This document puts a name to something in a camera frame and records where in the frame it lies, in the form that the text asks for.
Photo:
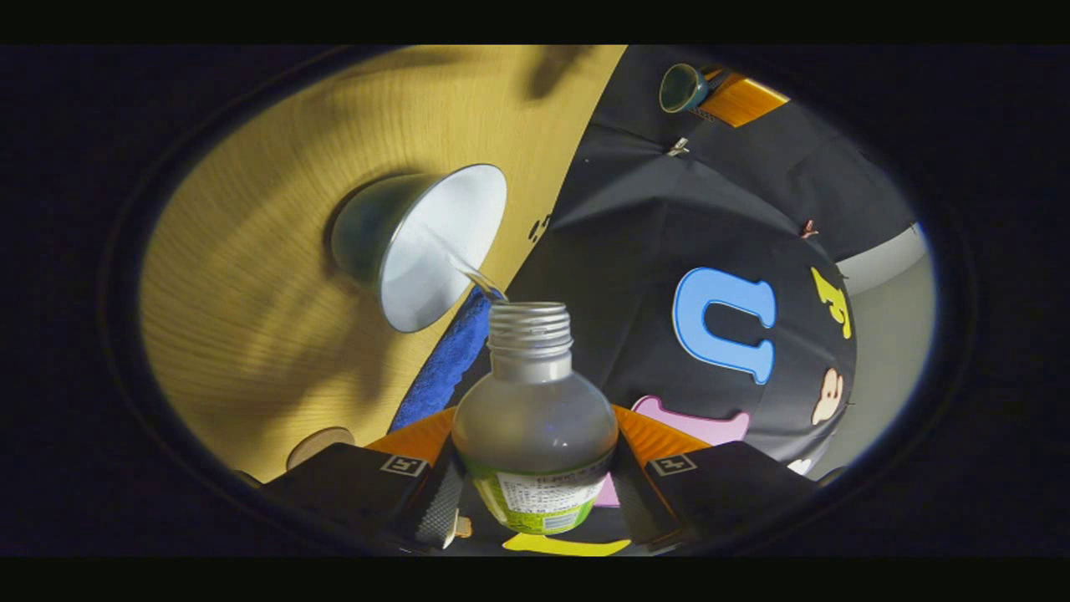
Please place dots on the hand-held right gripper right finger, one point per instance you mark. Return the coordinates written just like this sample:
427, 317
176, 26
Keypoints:
631, 502

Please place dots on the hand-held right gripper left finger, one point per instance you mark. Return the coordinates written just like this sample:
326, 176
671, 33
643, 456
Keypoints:
435, 510

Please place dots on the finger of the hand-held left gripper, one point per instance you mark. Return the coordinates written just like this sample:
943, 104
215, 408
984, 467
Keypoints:
744, 99

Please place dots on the silver water bottle green label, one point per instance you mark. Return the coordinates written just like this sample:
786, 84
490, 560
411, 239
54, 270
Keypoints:
535, 418

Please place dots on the round brown coaster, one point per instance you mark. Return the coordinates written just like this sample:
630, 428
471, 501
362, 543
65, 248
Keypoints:
318, 445

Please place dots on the teal teacup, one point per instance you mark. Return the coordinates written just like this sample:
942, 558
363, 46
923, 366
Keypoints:
443, 251

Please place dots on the white cloth clip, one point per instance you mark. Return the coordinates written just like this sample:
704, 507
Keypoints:
678, 147

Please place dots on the red cloth clip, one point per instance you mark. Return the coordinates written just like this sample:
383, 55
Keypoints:
808, 228

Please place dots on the blue towel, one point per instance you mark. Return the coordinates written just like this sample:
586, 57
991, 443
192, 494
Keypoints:
447, 359

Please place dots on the black backdrop cloth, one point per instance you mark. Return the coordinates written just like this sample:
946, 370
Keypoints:
635, 217

